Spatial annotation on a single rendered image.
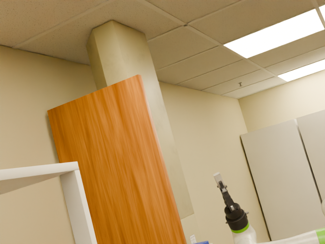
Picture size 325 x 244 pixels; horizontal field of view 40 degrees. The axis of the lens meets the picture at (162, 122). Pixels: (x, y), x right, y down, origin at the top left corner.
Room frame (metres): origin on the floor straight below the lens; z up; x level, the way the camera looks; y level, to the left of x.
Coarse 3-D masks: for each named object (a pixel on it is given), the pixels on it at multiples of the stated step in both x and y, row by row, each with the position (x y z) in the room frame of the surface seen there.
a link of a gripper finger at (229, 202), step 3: (222, 192) 1.97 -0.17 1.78; (225, 195) 1.97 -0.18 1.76; (228, 195) 1.98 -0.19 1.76; (225, 198) 1.98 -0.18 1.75; (228, 198) 1.98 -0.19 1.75; (228, 201) 1.98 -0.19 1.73; (231, 201) 1.99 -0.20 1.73; (228, 204) 1.99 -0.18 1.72; (231, 204) 1.99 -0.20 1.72; (234, 207) 1.99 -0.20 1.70; (231, 210) 1.99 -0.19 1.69
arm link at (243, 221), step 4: (244, 212) 2.08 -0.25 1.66; (248, 212) 2.09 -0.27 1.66; (240, 216) 2.06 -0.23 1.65; (244, 216) 2.07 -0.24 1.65; (228, 220) 2.07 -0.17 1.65; (232, 220) 2.06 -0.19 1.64; (236, 220) 2.05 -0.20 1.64; (240, 220) 2.05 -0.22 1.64; (244, 220) 2.07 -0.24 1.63; (228, 224) 2.10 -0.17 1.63; (232, 224) 2.07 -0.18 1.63; (236, 224) 2.06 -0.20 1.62; (240, 224) 2.06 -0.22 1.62; (244, 224) 2.07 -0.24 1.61; (232, 228) 2.09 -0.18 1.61; (236, 228) 2.07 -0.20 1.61; (240, 228) 2.07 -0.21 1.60
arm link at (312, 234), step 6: (300, 234) 2.01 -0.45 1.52; (306, 234) 1.99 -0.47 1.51; (312, 234) 1.97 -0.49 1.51; (240, 240) 2.08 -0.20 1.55; (246, 240) 2.07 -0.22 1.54; (252, 240) 2.08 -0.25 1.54; (276, 240) 2.05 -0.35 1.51; (282, 240) 2.01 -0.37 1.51; (288, 240) 2.00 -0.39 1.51; (294, 240) 1.99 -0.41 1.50; (300, 240) 1.98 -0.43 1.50; (306, 240) 1.97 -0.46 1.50; (312, 240) 1.96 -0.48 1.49; (318, 240) 1.95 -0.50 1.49
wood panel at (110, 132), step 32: (96, 96) 1.88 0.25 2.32; (128, 96) 1.82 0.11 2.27; (64, 128) 1.96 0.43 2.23; (96, 128) 1.90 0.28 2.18; (128, 128) 1.84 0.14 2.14; (64, 160) 1.98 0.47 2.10; (96, 160) 1.91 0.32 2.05; (128, 160) 1.85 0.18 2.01; (160, 160) 1.79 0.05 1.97; (96, 192) 1.93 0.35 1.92; (128, 192) 1.87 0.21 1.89; (160, 192) 1.81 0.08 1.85; (96, 224) 1.94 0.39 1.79; (128, 224) 1.88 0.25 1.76; (160, 224) 1.82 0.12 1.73
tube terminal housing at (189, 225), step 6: (192, 216) 2.16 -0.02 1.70; (186, 222) 2.08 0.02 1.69; (192, 222) 2.15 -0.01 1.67; (186, 228) 2.07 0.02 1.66; (192, 228) 2.13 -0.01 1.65; (198, 228) 2.19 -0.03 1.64; (186, 234) 2.05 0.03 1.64; (192, 234) 2.11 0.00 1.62; (198, 234) 2.17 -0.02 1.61; (186, 240) 2.04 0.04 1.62; (198, 240) 2.16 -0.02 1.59
